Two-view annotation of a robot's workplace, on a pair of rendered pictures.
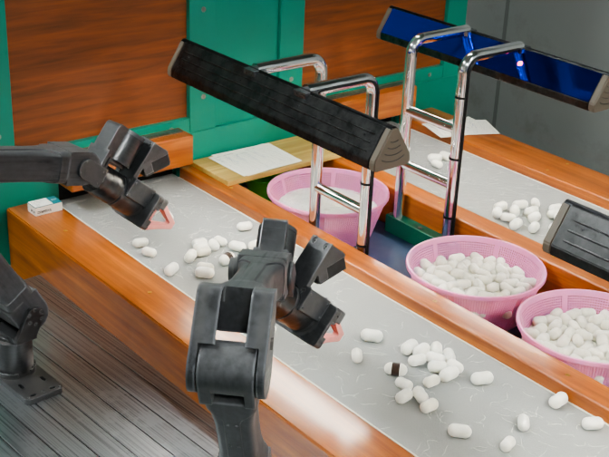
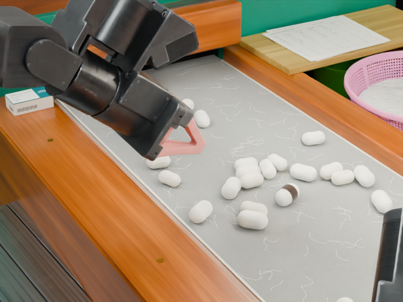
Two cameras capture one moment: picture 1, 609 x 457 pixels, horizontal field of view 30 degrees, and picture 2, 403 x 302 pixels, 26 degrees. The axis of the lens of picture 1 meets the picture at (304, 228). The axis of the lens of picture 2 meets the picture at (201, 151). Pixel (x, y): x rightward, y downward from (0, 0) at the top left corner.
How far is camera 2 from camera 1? 1.12 m
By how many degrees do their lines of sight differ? 9
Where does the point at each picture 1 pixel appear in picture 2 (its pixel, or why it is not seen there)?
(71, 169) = (9, 57)
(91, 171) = (51, 62)
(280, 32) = not seen: outside the picture
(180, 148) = (224, 20)
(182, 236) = (221, 151)
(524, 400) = not seen: outside the picture
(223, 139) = (282, 9)
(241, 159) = (307, 36)
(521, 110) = not seen: outside the picture
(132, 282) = (135, 238)
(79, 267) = (59, 205)
